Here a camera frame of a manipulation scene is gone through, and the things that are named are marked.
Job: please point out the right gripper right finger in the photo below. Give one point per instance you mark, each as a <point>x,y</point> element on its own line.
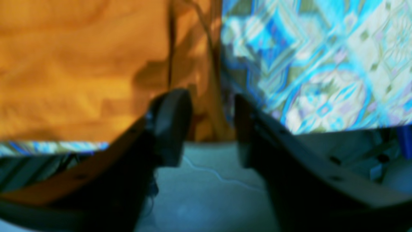
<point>310,194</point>

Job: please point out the orange T-shirt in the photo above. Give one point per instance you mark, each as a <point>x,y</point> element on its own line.
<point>85,70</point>

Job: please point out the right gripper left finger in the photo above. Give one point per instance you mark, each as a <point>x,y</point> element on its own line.
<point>107,191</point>

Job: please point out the patterned blue tablecloth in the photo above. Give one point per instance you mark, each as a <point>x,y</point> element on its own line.
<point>315,65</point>

